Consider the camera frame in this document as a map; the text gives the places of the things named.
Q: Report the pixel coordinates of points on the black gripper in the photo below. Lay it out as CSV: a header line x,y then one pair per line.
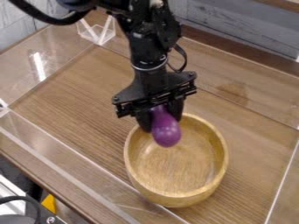
x,y
155,88

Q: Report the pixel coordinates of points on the purple toy eggplant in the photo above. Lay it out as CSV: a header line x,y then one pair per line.
x,y
166,128

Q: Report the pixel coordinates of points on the brown wooden bowl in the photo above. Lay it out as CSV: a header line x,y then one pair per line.
x,y
178,176

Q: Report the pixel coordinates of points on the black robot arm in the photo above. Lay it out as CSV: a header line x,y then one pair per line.
x,y
152,32

